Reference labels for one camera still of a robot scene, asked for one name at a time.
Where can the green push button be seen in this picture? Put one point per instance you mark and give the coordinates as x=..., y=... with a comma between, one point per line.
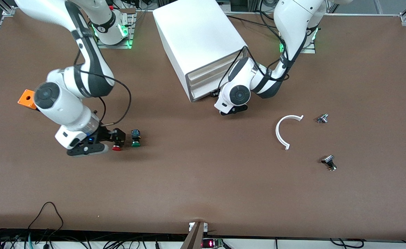
x=135, y=136

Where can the white plastic bin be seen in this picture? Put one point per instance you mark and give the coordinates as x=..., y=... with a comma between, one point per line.
x=206, y=85

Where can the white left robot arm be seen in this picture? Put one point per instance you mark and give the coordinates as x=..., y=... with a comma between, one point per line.
x=292, y=20

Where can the small device with red display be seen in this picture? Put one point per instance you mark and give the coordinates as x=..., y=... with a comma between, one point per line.
x=211, y=243

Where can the orange button enclosure box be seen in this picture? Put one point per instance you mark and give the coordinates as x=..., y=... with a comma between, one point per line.
x=25, y=98

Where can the black and silver switch part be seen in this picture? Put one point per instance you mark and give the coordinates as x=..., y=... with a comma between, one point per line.
x=328, y=160

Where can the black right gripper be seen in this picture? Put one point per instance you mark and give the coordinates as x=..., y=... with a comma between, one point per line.
x=105, y=134

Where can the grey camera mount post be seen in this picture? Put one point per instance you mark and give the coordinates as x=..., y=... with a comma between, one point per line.
x=194, y=238

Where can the aluminium right arm base plate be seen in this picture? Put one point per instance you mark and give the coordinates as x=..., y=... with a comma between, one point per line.
x=114, y=46

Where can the small silver metal part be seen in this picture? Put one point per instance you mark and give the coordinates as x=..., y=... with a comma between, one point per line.
x=322, y=118

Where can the red push button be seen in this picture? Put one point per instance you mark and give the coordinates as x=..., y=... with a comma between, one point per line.
x=116, y=148

